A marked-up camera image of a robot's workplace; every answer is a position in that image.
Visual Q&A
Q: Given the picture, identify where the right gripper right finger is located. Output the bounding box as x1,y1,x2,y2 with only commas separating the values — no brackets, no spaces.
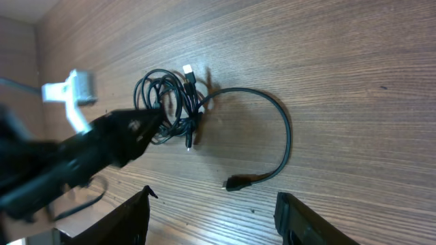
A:
274,192,358,245

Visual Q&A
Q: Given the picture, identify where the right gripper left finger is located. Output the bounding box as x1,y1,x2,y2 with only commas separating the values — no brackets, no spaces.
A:
66,186,158,245

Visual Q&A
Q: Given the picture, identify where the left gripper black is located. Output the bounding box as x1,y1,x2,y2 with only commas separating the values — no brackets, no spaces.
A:
57,109,165,187

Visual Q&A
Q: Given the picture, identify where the black cable bundle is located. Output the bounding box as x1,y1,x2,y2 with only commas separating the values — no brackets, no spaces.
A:
133,64,293,192

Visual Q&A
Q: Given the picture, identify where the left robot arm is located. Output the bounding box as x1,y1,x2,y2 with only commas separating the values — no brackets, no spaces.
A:
1,107,165,222

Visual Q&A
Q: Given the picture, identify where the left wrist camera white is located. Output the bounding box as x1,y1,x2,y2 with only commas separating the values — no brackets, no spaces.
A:
42,69,97,133

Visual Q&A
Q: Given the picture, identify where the left camera cable black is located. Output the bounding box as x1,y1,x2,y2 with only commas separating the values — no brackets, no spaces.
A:
1,77,42,97

